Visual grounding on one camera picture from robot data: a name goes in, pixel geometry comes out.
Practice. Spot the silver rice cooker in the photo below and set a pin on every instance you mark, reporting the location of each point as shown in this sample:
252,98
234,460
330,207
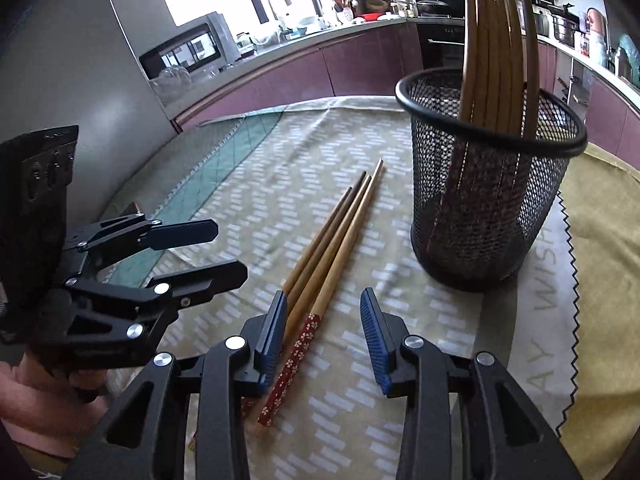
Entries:
541,22

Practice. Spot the teal plastic cover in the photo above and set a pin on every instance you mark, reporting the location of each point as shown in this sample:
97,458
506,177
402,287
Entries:
629,57

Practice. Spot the chrome faucet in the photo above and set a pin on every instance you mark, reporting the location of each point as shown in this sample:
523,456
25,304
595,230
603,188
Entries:
280,7

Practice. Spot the person's left hand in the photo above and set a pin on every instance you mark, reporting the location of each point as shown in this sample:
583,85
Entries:
40,395

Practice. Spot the grey refrigerator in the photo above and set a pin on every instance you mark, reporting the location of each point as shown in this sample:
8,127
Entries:
100,85

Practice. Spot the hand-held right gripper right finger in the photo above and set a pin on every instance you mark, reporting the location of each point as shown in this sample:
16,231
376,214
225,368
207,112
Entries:
375,340

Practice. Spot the bunch of wooden chopsticks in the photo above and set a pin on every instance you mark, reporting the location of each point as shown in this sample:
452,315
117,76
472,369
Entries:
482,60

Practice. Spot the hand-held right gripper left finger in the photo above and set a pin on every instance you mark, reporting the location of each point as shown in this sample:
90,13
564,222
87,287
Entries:
275,335

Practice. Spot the silver countertop oven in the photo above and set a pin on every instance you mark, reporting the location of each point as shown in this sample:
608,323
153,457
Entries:
185,47

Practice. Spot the black wok with lid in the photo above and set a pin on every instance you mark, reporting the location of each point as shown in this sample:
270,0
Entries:
433,6

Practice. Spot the black mesh utensil holder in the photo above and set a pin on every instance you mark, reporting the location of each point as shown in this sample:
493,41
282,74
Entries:
535,220

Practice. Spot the pink lower kitchen cabinets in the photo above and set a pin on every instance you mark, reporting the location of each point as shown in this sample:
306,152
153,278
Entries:
610,110
300,75

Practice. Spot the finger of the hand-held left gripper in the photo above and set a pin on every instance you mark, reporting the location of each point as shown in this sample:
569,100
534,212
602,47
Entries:
210,280
185,232

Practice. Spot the stainless steel pot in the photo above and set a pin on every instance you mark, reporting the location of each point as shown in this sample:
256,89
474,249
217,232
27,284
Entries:
563,30

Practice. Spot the black built-in oven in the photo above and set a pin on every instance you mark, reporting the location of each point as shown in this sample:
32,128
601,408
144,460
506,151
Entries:
440,45

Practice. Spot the patterned patchwork tablecloth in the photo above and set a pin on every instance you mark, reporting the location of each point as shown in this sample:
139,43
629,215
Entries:
350,435

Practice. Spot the pink kettle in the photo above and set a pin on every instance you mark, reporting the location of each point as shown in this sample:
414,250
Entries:
596,20

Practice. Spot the clear plastic bag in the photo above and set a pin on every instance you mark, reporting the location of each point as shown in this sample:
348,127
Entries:
172,79

